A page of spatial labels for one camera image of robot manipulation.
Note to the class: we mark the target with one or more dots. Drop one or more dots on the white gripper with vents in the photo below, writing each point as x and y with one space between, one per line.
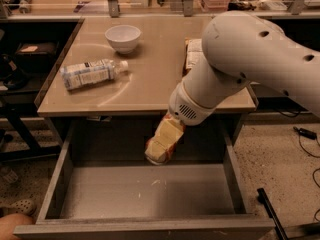
190 108

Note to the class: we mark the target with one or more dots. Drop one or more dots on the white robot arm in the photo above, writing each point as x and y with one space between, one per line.
238 48

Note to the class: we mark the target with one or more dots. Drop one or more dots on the grey cabinet with beige top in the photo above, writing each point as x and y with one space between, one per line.
155 67

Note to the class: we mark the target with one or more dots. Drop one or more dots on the open grey top drawer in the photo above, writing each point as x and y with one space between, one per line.
103 188

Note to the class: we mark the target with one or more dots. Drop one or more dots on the brown yellow chip bag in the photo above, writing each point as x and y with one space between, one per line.
193 50

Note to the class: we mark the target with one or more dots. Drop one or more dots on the white ceramic bowl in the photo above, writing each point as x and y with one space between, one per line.
123 38

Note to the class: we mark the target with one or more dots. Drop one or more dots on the clear plastic water bottle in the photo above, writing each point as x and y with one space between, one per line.
89 73

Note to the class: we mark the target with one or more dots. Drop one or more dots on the black bar on floor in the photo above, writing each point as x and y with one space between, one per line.
264 200

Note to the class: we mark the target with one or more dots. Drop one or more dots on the perforated clog shoe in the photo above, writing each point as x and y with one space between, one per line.
23 206

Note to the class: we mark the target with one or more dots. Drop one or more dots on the person's bare knee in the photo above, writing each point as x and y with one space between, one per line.
9 222

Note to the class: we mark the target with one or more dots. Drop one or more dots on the black side table frame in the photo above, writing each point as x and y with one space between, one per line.
14 103

